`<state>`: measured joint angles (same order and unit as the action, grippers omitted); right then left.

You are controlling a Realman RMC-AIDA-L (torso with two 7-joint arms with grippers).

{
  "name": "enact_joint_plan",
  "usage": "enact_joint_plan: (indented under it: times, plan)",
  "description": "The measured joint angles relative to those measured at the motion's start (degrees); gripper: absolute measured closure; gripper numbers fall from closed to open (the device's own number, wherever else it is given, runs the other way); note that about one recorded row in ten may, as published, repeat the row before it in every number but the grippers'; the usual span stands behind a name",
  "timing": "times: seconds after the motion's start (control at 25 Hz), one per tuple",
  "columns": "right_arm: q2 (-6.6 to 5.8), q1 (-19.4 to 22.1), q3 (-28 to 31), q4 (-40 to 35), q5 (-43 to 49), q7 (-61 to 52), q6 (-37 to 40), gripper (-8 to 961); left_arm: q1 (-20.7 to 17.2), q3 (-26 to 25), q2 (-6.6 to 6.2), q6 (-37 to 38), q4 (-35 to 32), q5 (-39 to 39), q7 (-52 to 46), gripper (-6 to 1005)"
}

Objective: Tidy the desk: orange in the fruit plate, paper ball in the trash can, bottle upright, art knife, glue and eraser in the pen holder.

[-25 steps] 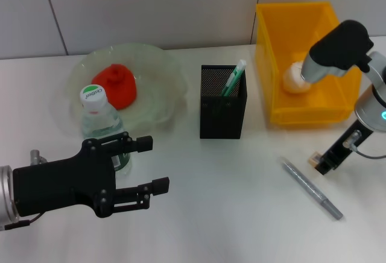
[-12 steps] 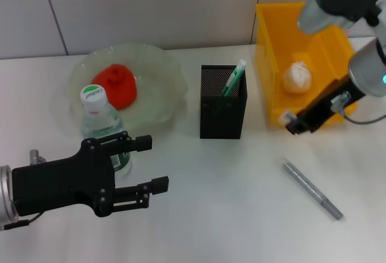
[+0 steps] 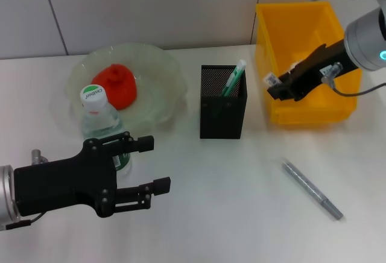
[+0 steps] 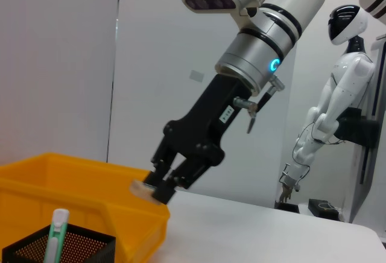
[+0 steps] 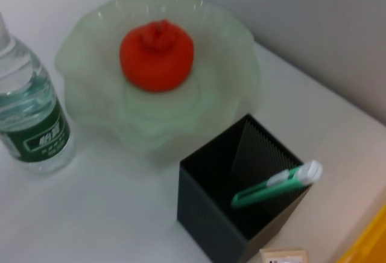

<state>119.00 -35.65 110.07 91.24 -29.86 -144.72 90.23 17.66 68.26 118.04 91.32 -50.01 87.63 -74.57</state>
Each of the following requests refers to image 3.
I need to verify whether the black mesh pen holder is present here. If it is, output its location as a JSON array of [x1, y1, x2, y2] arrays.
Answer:
[[199, 64, 248, 139]]

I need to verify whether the silver wrist plug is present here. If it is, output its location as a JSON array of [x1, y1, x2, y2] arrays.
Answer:
[[321, 62, 344, 83], [31, 149, 49, 166]]

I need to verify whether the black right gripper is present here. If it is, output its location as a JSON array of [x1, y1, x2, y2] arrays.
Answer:
[[267, 39, 362, 101]]

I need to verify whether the translucent green fruit plate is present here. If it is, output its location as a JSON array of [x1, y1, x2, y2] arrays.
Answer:
[[65, 42, 190, 134]]

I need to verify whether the mint green utility knife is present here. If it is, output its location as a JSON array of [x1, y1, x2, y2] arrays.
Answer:
[[218, 60, 248, 97]]

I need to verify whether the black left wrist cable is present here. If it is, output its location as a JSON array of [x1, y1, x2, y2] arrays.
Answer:
[[5, 213, 46, 230]]

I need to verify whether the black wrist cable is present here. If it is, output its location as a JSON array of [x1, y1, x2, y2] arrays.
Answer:
[[322, 77, 386, 97], [5, 213, 46, 230]]

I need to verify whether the silver right wrist plug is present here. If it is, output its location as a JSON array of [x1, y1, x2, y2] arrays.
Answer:
[[321, 62, 344, 83]]

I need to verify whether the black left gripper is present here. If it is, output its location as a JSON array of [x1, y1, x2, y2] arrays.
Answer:
[[13, 131, 155, 218]]

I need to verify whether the beige eraser with barcode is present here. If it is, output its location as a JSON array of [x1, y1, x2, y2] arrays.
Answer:
[[264, 74, 280, 87]]

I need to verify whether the clear bottle green label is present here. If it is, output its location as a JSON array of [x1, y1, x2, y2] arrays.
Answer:
[[79, 84, 133, 174]]

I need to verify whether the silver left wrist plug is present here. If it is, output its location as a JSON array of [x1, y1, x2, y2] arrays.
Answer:
[[31, 149, 49, 166]]

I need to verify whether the yellow plastic bin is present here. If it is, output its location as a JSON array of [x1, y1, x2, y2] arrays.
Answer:
[[255, 1, 363, 125]]

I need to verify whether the red-orange toy orange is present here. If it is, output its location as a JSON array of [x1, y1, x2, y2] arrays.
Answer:
[[91, 63, 138, 112]]

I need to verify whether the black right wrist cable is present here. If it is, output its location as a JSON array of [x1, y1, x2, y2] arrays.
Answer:
[[322, 77, 386, 97]]

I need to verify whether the grey marker pen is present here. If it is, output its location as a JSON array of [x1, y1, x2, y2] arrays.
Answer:
[[282, 159, 344, 221]]

